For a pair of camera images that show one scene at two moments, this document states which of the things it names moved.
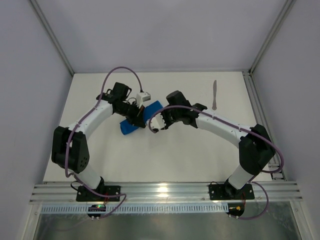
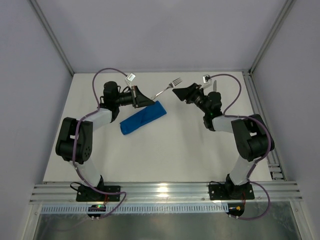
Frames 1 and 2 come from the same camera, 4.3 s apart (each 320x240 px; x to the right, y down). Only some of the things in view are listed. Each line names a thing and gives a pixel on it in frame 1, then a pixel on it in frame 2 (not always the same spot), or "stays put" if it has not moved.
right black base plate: (228, 192) stays put
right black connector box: (236, 209) stays put
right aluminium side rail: (274, 166) stays put
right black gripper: (165, 120) → (193, 93)
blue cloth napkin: (126, 127) stays put
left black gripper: (139, 116) → (135, 96)
